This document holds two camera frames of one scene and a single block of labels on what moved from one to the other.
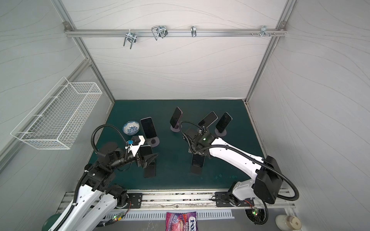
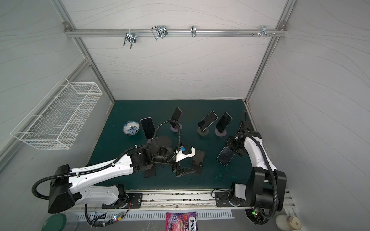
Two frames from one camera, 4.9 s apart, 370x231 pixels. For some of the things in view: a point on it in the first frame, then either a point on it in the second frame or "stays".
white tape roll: [288, 223] stays
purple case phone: [148, 127] stays
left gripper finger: [149, 158] → [187, 171]
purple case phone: [176, 117] stays
